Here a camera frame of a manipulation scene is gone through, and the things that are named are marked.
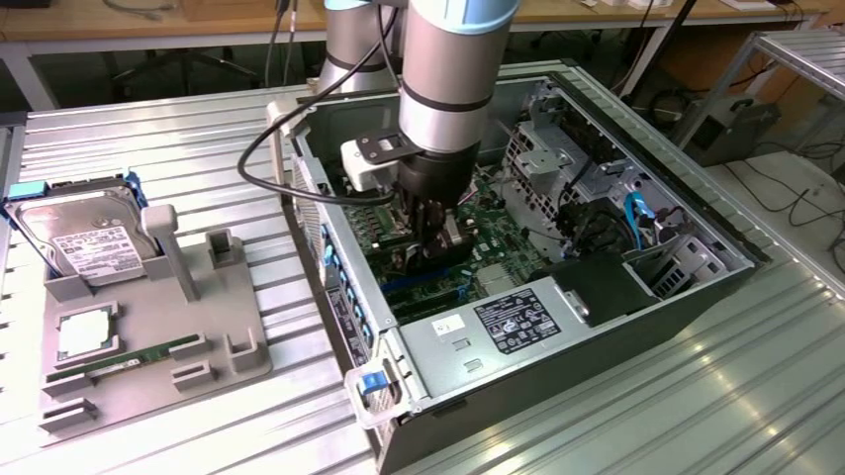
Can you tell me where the silver power supply unit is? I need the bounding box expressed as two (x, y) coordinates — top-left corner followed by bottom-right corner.
(394, 275), (590, 400)

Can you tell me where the black plastic fan shroud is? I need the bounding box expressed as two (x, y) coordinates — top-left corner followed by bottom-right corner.
(549, 250), (664, 329)

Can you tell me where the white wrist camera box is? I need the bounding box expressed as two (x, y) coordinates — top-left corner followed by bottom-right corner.
(338, 131), (413, 193)

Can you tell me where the hard disk in blue caddy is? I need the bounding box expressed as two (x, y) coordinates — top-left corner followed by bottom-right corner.
(0, 166), (168, 289)

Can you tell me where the wooden desk with white frame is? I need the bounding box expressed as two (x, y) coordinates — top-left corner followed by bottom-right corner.
(0, 0), (831, 113)

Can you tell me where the silver metal drive cage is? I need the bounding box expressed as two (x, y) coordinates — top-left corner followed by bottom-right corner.
(505, 120), (637, 251)

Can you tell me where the green RAM stick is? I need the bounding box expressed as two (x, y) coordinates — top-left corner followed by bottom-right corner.
(44, 339), (203, 383)

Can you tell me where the black camera cable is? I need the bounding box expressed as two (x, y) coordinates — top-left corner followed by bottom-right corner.
(236, 0), (406, 207)

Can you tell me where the CPU with silver lid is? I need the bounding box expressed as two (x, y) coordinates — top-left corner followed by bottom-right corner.
(55, 310), (119, 363)

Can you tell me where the blue SATA wire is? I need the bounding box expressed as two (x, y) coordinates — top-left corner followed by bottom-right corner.
(622, 189), (664, 254)

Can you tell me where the green motherboard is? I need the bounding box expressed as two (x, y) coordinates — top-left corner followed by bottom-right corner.
(341, 175), (564, 321)

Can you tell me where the blue expansion slot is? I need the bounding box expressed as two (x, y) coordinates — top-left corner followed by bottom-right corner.
(381, 266), (454, 294)

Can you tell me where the grey printed parts rack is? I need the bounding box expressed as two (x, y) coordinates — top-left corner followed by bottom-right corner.
(36, 202), (277, 437)

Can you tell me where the black open PC case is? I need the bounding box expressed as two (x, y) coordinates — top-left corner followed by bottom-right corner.
(265, 67), (776, 475)

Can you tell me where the black equipment box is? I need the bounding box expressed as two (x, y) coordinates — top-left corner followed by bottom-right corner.
(684, 94), (784, 168)

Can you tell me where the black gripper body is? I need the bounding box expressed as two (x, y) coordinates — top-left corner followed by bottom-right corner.
(394, 144), (482, 210)

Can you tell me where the metal slat frame table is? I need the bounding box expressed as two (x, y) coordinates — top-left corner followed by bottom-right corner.
(670, 31), (845, 152)

